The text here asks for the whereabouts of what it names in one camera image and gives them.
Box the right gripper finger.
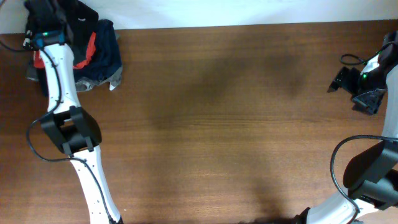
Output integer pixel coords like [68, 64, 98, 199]
[351, 89, 387, 114]
[327, 67, 349, 93]

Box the black t-shirt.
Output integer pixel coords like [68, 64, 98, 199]
[49, 0, 99, 49]

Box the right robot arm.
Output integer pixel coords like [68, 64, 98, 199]
[291, 32, 397, 224]

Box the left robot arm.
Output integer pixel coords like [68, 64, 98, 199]
[24, 1, 123, 224]

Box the red shirt in pile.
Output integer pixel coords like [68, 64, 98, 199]
[33, 32, 96, 69]

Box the grey shirt under pile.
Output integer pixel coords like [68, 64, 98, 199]
[24, 32, 123, 98]

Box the navy blue shirt in pile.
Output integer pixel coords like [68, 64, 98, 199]
[37, 18, 123, 98]

